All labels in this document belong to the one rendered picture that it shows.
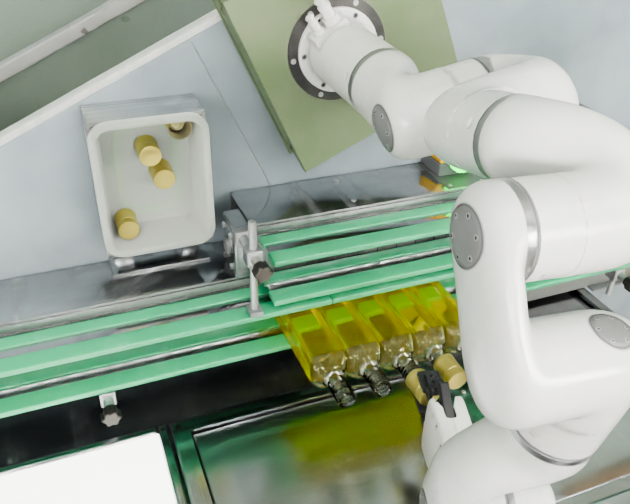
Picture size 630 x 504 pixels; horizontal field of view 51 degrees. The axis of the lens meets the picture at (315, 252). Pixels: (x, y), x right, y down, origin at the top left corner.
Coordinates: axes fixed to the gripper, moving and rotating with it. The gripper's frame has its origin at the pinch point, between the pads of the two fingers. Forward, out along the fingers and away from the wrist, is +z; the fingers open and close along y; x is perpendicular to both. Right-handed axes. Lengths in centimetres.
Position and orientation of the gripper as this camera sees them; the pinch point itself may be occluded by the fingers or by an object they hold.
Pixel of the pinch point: (428, 392)
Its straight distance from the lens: 101.1
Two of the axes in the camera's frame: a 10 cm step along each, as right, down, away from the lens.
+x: -9.9, 0.3, -1.1
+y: 0.3, -8.4, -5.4
